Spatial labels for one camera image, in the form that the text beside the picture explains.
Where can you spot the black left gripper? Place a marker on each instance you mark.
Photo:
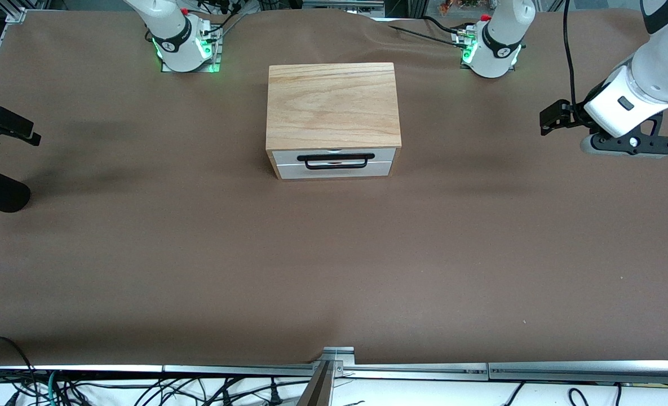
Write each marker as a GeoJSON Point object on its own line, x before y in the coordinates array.
{"type": "Point", "coordinates": [571, 114]}

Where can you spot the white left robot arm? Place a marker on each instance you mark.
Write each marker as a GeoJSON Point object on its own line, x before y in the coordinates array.
{"type": "Point", "coordinates": [660, 67]}

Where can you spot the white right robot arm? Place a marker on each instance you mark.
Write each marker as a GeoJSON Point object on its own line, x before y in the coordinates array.
{"type": "Point", "coordinates": [170, 34]}

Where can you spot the light wooden drawer cabinet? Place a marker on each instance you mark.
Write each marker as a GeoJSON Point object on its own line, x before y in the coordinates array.
{"type": "Point", "coordinates": [334, 107]}

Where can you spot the plain white drawer front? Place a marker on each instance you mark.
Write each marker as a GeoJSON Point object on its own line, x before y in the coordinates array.
{"type": "Point", "coordinates": [288, 172]}

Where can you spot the colourful small objects pile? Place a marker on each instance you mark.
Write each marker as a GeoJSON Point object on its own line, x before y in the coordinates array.
{"type": "Point", "coordinates": [458, 5]}

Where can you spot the brown table cover mat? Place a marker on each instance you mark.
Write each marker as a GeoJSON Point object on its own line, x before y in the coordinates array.
{"type": "Point", "coordinates": [334, 270]}

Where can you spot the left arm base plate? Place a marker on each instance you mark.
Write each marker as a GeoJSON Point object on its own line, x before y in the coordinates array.
{"type": "Point", "coordinates": [513, 67]}

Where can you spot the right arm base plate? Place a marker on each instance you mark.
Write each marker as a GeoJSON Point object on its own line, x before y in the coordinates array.
{"type": "Point", "coordinates": [216, 56]}

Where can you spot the thin white table rail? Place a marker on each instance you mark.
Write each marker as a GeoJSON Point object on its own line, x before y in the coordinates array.
{"type": "Point", "coordinates": [85, 369]}

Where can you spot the aluminium frame bar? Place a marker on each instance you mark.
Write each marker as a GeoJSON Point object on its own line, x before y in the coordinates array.
{"type": "Point", "coordinates": [339, 3]}

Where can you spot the wide aluminium table rail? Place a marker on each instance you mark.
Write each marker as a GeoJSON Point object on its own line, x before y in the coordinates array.
{"type": "Point", "coordinates": [593, 372]}

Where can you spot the long aluminium table rail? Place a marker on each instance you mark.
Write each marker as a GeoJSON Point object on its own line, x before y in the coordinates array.
{"type": "Point", "coordinates": [424, 371]}

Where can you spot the aluminium camera mount post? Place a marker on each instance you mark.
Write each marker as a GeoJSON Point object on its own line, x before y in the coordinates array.
{"type": "Point", "coordinates": [319, 389]}

